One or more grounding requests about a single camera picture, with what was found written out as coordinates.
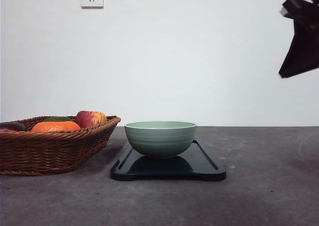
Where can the green ceramic bowl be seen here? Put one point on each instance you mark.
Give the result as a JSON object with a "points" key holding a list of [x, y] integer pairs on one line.
{"points": [[160, 139]]}

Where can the dark purple fruit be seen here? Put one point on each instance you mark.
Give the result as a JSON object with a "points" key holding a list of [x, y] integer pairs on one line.
{"points": [[13, 126]]}

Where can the brown wicker basket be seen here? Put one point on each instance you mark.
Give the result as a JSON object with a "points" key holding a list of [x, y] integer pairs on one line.
{"points": [[48, 145]]}

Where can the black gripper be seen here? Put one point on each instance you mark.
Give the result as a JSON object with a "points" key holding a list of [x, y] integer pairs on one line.
{"points": [[303, 52]]}

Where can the dark rectangular tray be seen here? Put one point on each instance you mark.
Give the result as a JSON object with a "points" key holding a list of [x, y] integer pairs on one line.
{"points": [[195, 163]]}

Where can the red yellow apple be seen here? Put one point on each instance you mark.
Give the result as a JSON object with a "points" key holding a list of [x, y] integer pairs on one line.
{"points": [[90, 118]]}

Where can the green leaf fruit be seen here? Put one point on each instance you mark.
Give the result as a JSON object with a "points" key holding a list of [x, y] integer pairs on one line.
{"points": [[57, 119]]}

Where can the orange tangerine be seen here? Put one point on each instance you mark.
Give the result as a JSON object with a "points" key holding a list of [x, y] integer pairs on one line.
{"points": [[56, 126]]}

